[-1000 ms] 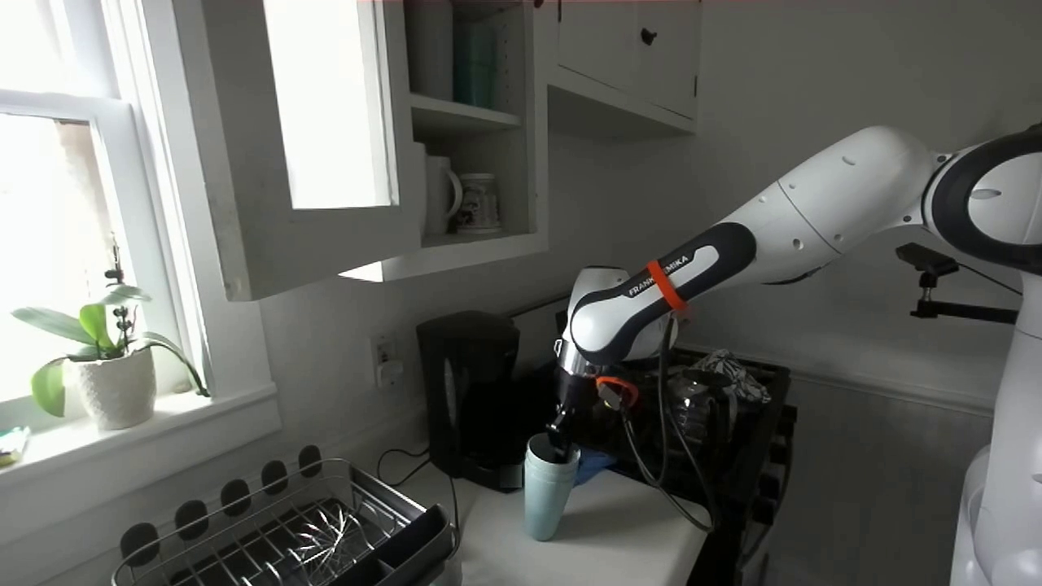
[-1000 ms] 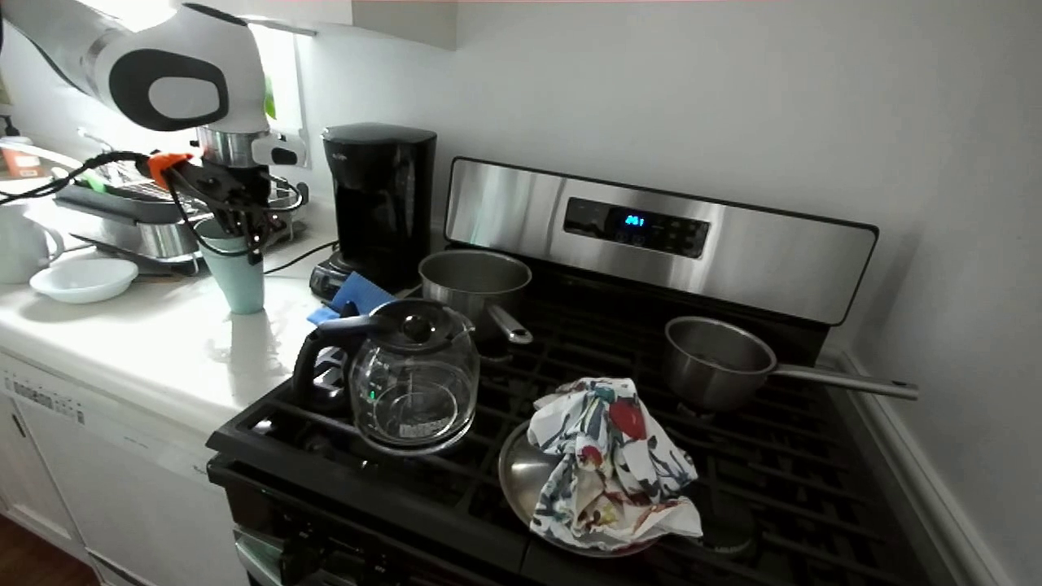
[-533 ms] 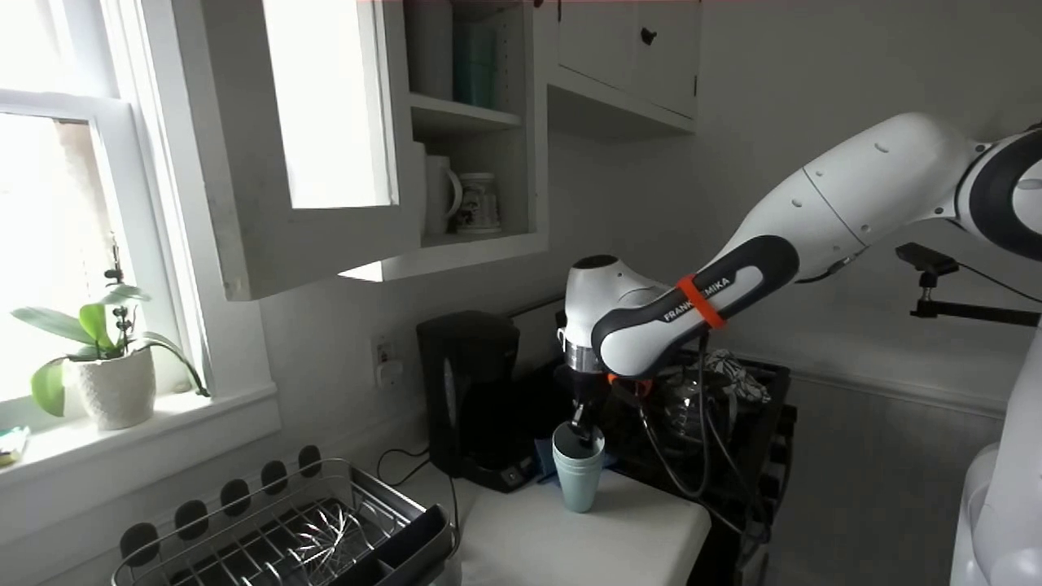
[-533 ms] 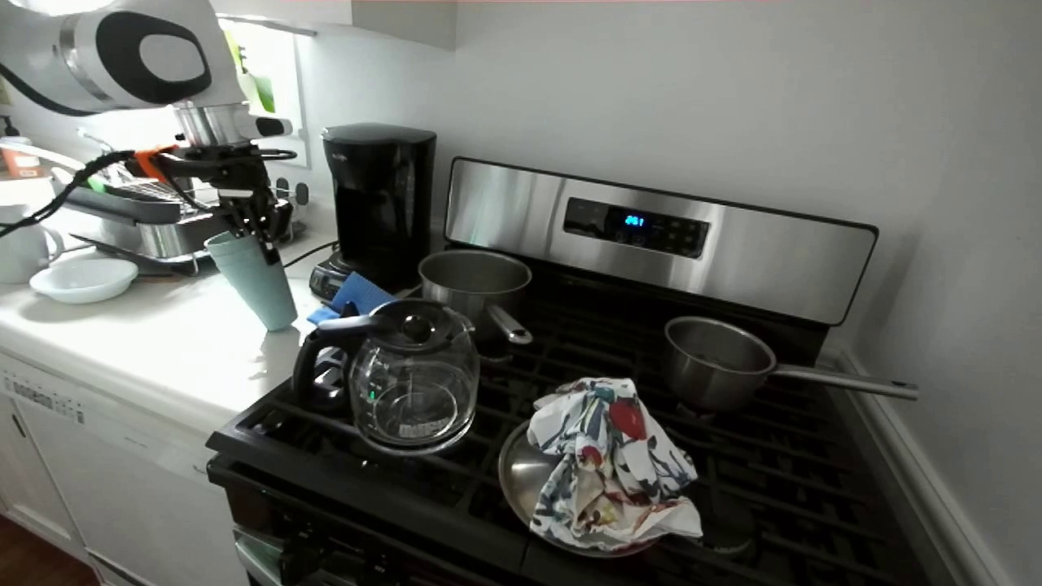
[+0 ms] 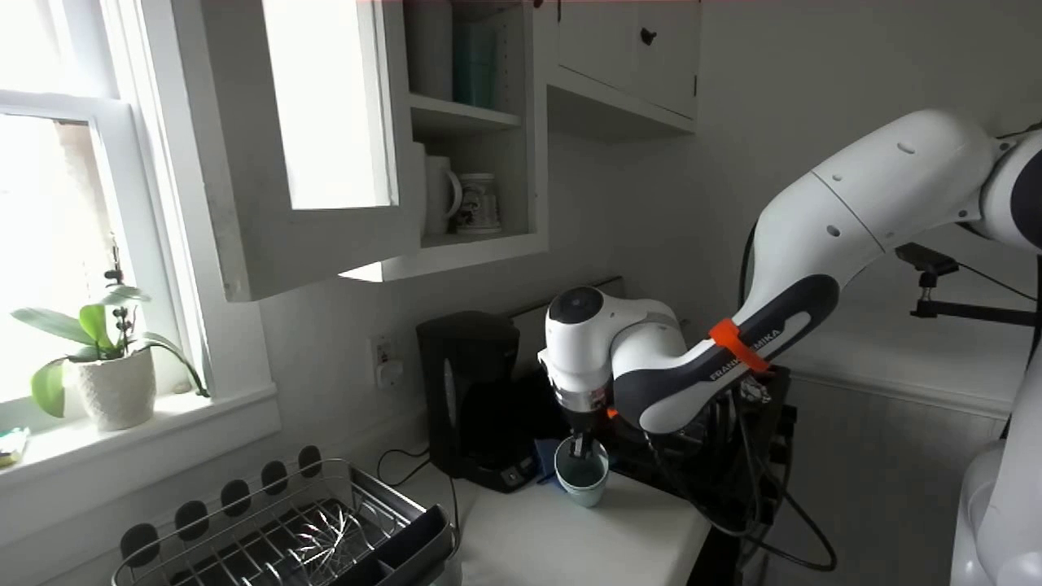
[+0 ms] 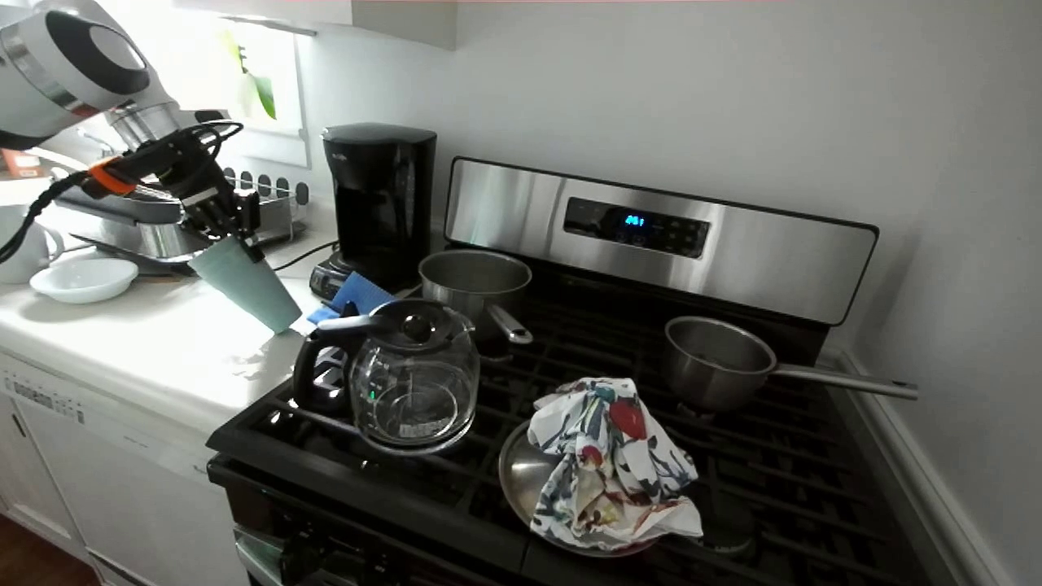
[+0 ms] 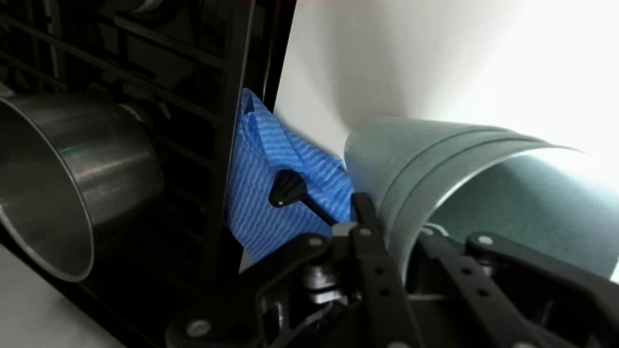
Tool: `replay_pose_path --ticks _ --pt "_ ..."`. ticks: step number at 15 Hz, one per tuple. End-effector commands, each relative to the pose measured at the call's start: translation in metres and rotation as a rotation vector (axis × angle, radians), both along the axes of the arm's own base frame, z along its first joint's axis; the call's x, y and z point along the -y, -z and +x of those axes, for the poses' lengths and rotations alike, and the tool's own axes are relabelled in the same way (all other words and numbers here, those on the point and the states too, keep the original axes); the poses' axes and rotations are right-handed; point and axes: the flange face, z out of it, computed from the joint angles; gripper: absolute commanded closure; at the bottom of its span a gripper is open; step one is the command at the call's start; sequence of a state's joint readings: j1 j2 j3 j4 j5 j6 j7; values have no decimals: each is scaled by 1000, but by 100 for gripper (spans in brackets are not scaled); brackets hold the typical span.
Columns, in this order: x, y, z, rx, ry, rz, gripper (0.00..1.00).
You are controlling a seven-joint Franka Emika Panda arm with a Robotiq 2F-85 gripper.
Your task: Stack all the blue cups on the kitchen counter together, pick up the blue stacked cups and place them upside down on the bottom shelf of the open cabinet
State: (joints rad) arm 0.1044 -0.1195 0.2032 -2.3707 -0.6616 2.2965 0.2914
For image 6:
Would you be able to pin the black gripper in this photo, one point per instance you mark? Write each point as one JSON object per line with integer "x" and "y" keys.
{"x": 198, "y": 174}

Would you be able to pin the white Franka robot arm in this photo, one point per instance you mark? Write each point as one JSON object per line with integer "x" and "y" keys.
{"x": 27, "y": 67}

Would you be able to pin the white ceramic counter mug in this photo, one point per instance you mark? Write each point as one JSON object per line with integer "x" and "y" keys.
{"x": 33, "y": 264}

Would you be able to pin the patterned kitchen cloth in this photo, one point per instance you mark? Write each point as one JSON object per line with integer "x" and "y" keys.
{"x": 608, "y": 467}

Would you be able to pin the metal dish rack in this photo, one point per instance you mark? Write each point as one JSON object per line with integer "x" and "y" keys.
{"x": 140, "y": 232}

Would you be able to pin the black plastic scoop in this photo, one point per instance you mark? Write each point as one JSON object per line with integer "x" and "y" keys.
{"x": 329, "y": 278}

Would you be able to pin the green orchid plant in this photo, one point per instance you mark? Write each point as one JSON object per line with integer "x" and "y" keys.
{"x": 264, "y": 96}

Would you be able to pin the black coffee maker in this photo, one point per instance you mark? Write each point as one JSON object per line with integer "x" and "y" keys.
{"x": 378, "y": 207}

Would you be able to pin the white plate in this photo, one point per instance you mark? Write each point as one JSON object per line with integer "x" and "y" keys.
{"x": 87, "y": 281}

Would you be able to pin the glass coffee carafe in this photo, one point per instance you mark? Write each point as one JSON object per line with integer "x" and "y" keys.
{"x": 419, "y": 378}

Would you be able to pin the white box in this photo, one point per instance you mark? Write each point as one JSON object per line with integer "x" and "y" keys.
{"x": 109, "y": 491}

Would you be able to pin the steel frying pan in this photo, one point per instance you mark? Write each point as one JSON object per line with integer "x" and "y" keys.
{"x": 517, "y": 478}

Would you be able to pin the black stainless steel stove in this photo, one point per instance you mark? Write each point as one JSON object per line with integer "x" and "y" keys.
{"x": 759, "y": 250}

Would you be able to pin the wrist camera with orange mount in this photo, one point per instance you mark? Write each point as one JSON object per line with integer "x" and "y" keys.
{"x": 114, "y": 181}

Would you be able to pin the white wall cabinet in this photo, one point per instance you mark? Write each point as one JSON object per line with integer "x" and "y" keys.
{"x": 403, "y": 22}

